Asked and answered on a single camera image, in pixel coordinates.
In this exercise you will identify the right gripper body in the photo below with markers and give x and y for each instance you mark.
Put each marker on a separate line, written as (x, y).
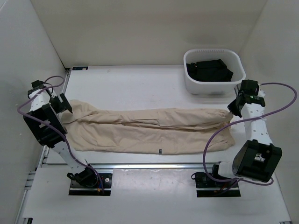
(234, 109)

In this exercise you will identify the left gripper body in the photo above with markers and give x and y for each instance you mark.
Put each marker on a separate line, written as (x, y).
(55, 103)

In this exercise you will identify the beige trousers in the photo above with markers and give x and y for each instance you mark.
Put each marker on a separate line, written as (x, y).
(170, 131)

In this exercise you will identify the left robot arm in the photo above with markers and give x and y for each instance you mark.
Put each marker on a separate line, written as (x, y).
(44, 122)

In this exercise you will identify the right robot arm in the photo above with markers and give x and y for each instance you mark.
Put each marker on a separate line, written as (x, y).
(258, 157)

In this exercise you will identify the black folded trousers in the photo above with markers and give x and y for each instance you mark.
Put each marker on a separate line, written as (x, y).
(209, 71)

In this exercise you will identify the white plastic basket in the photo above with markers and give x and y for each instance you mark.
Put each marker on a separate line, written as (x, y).
(229, 57)

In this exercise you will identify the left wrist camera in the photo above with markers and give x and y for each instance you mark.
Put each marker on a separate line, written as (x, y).
(36, 85)

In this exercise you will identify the aluminium front rail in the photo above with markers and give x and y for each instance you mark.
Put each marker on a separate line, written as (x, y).
(110, 166)

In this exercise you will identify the aluminium rail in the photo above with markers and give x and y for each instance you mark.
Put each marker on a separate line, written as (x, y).
(42, 156)
(110, 166)

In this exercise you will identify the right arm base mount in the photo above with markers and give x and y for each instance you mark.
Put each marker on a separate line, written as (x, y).
(206, 187)

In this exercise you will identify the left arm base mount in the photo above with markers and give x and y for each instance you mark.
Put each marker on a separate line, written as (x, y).
(87, 183)

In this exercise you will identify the aluminium left rail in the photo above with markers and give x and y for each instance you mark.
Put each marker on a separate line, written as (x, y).
(42, 156)

